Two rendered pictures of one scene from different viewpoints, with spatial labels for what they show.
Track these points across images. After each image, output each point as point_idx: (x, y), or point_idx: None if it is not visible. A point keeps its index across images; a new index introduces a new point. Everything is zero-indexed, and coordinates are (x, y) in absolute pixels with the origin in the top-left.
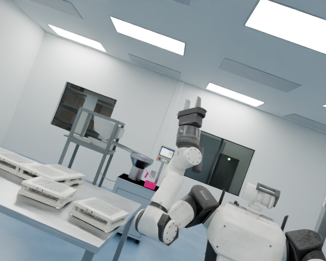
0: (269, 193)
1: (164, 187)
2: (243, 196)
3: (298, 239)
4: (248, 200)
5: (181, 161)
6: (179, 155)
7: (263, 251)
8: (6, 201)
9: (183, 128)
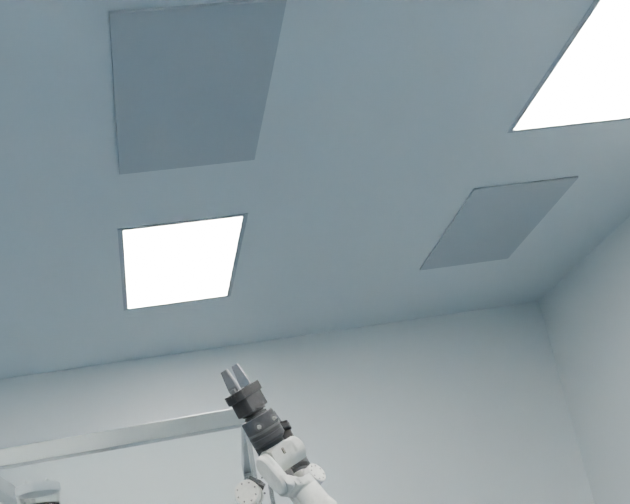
0: (263, 483)
1: (326, 493)
2: (257, 497)
3: None
4: (255, 502)
5: (295, 459)
6: (289, 451)
7: None
8: None
9: (272, 413)
